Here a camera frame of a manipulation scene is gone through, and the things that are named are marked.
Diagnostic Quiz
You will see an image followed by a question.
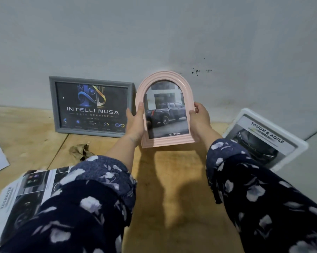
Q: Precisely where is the black car brochure print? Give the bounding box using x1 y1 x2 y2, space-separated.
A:
228 116 297 166

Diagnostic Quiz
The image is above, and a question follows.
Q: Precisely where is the person's left forearm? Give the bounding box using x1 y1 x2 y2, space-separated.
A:
0 134 146 253

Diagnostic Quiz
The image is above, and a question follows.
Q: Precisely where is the brown wiping cloth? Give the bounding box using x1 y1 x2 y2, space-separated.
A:
69 143 96 161

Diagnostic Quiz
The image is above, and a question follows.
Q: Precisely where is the white picture frame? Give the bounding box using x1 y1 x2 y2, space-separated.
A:
223 108 309 172

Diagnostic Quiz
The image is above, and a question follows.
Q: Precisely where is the person's left hand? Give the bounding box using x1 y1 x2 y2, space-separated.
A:
125 102 146 147

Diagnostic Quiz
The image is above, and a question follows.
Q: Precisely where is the grey picture frame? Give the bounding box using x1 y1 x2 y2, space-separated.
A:
48 76 136 138

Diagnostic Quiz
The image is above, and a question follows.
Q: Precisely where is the arched car dashboard print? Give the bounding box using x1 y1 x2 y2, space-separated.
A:
0 166 75 245

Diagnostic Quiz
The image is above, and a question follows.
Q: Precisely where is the person's right forearm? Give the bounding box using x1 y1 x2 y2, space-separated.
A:
200 128 317 253

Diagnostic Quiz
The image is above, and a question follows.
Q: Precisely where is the pink arched picture frame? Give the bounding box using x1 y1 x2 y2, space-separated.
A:
135 71 196 149

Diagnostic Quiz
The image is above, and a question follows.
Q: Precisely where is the person's right hand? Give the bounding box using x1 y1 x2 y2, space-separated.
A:
189 102 214 143

